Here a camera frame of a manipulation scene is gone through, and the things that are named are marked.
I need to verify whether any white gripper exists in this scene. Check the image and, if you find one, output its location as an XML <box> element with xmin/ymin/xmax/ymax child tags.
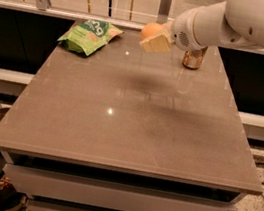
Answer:
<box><xmin>140</xmin><ymin>9</ymin><xmax>203</xmax><ymax>53</ymax></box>

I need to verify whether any orange fruit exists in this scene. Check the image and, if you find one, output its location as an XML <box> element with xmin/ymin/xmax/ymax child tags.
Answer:
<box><xmin>140</xmin><ymin>22</ymin><xmax>164</xmax><ymax>40</ymax></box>

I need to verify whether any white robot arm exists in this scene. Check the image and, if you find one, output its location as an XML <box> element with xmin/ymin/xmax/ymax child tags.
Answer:
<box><xmin>140</xmin><ymin>0</ymin><xmax>264</xmax><ymax>53</ymax></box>

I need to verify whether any green rice chip bag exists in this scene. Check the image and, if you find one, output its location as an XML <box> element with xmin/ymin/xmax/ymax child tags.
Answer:
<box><xmin>58</xmin><ymin>19</ymin><xmax>123</xmax><ymax>57</ymax></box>

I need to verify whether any metal railing bar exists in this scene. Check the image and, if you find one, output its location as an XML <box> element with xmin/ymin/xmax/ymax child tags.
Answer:
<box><xmin>0</xmin><ymin>0</ymin><xmax>144</xmax><ymax>31</ymax></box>

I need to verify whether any gold soda can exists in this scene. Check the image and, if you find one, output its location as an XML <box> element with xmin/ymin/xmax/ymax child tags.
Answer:
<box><xmin>182</xmin><ymin>47</ymin><xmax>207</xmax><ymax>70</ymax></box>

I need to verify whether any upper grey drawer front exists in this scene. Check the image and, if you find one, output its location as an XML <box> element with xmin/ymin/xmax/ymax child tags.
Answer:
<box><xmin>4</xmin><ymin>164</ymin><xmax>237</xmax><ymax>211</ymax></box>

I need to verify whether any middle metal railing bracket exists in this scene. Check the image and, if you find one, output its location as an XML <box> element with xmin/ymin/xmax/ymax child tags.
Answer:
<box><xmin>156</xmin><ymin>0</ymin><xmax>172</xmax><ymax>24</ymax></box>

